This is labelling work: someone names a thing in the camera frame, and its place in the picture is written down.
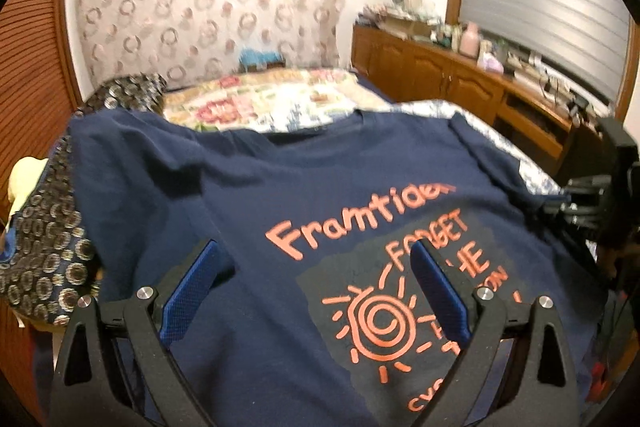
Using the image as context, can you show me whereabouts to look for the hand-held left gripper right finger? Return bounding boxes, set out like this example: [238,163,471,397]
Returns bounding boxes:
[410,239,596,427]

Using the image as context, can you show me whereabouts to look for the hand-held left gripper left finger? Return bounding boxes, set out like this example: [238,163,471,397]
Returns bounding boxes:
[50,239,236,427]

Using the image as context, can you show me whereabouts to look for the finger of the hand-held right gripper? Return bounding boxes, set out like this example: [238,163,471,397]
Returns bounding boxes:
[565,176,613,202]
[537,199,608,233]

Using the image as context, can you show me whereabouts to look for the navy printed t-shirt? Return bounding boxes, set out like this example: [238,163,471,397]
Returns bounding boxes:
[67,107,608,427]

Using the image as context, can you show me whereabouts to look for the blue floral bed sheet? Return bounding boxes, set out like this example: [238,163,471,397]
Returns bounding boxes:
[400,99,571,198]

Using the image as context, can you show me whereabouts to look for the stack of folded blankets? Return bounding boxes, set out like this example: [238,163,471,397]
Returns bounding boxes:
[0,74,168,325]

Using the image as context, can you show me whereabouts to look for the wooden cabinet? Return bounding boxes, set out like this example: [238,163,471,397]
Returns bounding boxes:
[350,24,608,172]

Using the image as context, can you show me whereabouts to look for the pink bottle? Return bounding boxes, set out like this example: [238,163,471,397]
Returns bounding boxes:
[459,22,481,58]

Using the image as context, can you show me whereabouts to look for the cream folded cloth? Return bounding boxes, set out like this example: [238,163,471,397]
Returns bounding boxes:
[7,157,48,214]

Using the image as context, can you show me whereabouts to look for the pink floral blanket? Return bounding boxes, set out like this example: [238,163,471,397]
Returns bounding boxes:
[162,69,396,132]

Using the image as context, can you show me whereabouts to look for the blue plastic bag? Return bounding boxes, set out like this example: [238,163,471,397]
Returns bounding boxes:
[239,49,281,70]

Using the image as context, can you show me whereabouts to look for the wooden louvred door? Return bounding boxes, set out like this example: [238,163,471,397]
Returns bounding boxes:
[0,0,81,408]

